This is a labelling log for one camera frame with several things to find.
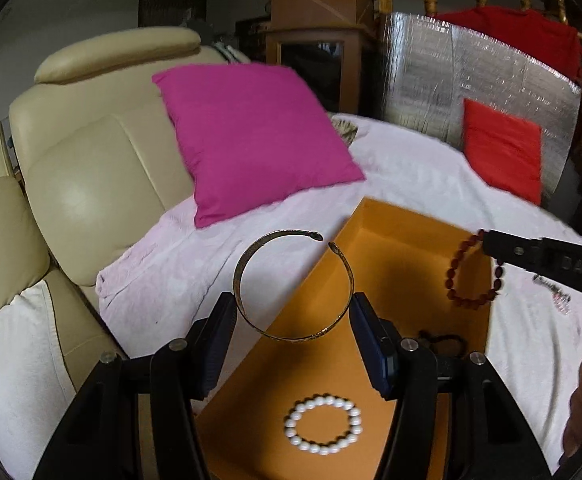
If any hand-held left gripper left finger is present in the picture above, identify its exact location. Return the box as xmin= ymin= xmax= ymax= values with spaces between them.
xmin=33 ymin=292 xmax=239 ymax=480

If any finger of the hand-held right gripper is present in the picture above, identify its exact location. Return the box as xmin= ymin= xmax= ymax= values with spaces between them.
xmin=481 ymin=229 xmax=546 ymax=267

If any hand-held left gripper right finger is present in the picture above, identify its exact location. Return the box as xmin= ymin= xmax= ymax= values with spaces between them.
xmin=348 ymin=294 xmax=554 ymax=480

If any pink bead bracelet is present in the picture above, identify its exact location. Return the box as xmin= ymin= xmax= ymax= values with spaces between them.
xmin=533 ymin=274 xmax=572 ymax=317

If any red bead bracelet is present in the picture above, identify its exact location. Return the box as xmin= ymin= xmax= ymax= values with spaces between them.
xmin=446 ymin=230 xmax=506 ymax=308

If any brass bangle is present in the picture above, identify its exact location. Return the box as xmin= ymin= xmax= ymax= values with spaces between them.
xmin=233 ymin=230 xmax=356 ymax=341

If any orange cardboard box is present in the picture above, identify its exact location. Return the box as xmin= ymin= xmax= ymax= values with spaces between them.
xmin=193 ymin=197 xmax=496 ymax=480

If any white bead bracelet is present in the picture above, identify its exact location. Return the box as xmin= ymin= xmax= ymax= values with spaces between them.
xmin=284 ymin=395 xmax=362 ymax=456

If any red pillow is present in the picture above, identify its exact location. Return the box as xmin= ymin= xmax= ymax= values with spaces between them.
xmin=462 ymin=98 xmax=543 ymax=206

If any white towel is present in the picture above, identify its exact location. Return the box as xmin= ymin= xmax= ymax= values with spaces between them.
xmin=0 ymin=280 xmax=79 ymax=480

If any silver foil insulation sheet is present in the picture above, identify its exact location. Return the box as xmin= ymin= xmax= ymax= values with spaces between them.
xmin=381 ymin=11 xmax=582 ymax=208

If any patterned cloth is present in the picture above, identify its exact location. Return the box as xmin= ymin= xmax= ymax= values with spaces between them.
xmin=330 ymin=114 xmax=360 ymax=148

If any magenta pillow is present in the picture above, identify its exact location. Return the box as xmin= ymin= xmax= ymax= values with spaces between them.
xmin=152 ymin=64 xmax=366 ymax=229

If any beige leather sofa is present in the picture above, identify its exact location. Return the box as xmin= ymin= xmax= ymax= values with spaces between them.
xmin=0 ymin=26 xmax=252 ymax=361

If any red cloth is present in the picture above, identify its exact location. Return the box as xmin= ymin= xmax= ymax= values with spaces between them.
xmin=436 ymin=5 xmax=582 ymax=83

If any black hair tie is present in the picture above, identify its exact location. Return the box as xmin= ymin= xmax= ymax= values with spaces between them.
xmin=417 ymin=329 xmax=469 ymax=361

